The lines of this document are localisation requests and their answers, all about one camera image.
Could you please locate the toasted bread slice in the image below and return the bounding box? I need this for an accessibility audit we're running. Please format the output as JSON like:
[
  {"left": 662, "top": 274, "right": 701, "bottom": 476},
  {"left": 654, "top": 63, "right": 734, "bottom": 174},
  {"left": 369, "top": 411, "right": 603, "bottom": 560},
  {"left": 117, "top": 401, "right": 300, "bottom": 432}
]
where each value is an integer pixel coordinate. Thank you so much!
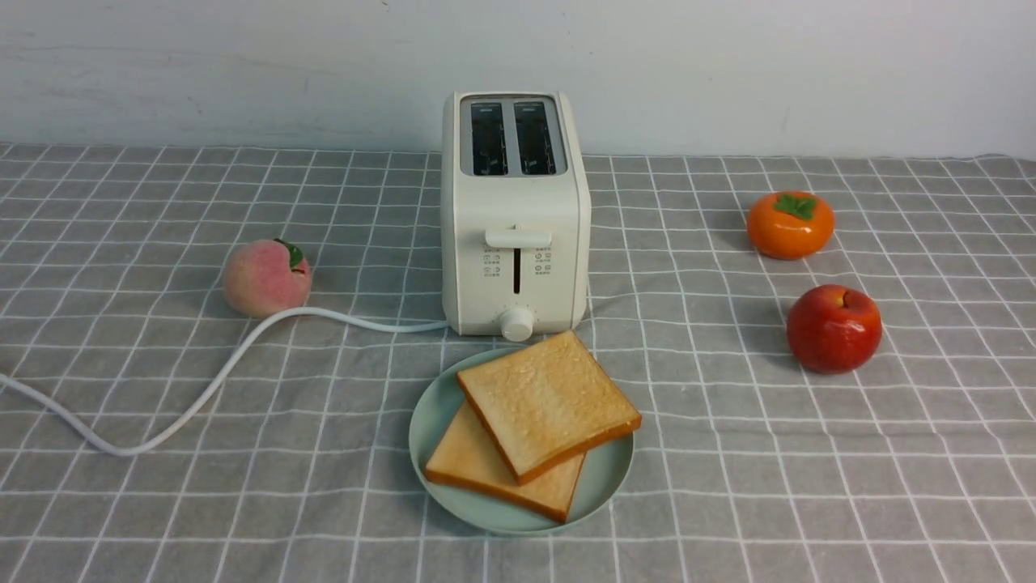
[
  {"left": 424, "top": 402, "right": 586, "bottom": 523},
  {"left": 456, "top": 330, "right": 643, "bottom": 486}
]

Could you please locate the white two-slot toaster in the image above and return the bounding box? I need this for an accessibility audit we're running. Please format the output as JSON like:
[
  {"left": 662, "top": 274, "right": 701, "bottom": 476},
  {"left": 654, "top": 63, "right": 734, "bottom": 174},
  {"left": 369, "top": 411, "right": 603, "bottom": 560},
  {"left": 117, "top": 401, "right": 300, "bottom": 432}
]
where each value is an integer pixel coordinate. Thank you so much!
[{"left": 439, "top": 90, "right": 592, "bottom": 341}]

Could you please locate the light green round plate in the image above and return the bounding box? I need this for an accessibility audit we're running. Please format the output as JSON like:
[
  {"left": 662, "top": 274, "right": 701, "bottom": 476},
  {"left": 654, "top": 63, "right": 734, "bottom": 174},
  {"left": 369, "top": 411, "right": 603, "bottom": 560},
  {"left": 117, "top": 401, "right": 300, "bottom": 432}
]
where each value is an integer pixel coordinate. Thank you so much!
[{"left": 410, "top": 346, "right": 636, "bottom": 538}]

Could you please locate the pink peach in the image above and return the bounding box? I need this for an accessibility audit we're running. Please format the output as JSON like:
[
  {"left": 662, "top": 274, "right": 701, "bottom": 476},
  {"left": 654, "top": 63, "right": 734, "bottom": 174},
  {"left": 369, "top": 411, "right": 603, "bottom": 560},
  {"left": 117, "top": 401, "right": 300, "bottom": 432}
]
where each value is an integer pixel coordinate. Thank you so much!
[{"left": 223, "top": 237, "right": 313, "bottom": 320}]

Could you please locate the orange persimmon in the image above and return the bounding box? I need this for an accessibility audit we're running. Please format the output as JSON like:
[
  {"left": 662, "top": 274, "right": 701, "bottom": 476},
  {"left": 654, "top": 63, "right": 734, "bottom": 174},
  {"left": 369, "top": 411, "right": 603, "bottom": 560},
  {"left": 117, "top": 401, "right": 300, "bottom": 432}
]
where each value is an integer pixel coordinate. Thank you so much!
[{"left": 746, "top": 191, "right": 835, "bottom": 261}]

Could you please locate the grey checkered tablecloth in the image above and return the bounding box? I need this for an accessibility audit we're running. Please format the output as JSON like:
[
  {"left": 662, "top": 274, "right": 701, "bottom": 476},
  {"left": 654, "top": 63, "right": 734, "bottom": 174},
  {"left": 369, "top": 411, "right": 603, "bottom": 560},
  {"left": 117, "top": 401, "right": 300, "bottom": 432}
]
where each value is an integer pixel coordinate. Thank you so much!
[{"left": 1, "top": 143, "right": 1035, "bottom": 582}]

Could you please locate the red apple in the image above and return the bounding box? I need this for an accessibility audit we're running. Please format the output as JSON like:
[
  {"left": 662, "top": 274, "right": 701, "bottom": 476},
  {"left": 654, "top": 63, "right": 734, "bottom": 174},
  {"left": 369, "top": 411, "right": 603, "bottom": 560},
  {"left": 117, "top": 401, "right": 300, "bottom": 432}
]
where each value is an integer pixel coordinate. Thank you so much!
[{"left": 787, "top": 283, "right": 883, "bottom": 374}]

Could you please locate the white power cable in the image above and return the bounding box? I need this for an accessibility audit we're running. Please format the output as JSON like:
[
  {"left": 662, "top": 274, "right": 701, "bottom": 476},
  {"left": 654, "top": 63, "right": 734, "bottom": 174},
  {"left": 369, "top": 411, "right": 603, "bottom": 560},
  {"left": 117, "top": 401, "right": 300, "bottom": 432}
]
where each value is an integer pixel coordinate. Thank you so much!
[{"left": 0, "top": 307, "right": 451, "bottom": 457}]

